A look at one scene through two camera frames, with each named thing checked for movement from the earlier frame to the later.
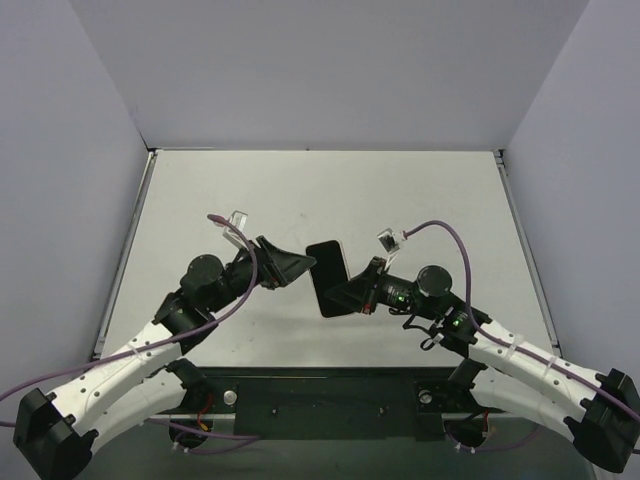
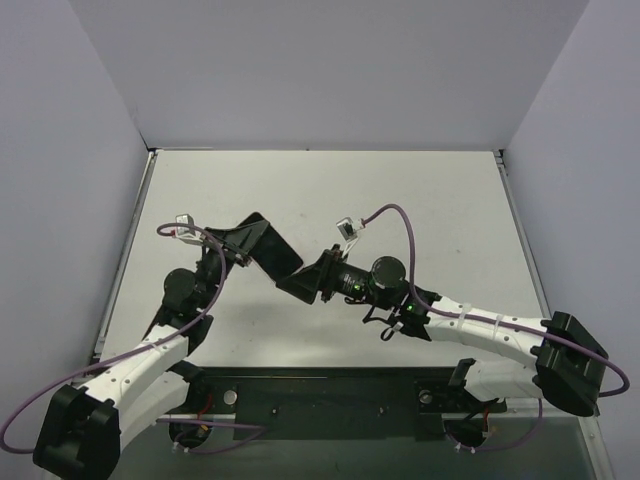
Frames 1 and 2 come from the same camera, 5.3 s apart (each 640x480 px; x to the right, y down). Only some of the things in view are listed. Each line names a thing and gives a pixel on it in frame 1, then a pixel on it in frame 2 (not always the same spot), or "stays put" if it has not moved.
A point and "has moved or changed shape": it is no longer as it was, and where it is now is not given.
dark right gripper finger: (352, 299) → (302, 285)
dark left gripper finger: (287, 265) → (241, 239)
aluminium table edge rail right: (550, 325) stays put
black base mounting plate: (332, 403) stays put
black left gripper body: (267, 263) → (232, 250)
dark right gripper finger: (365, 283) → (306, 283)
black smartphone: (329, 271) has moved or changed shape
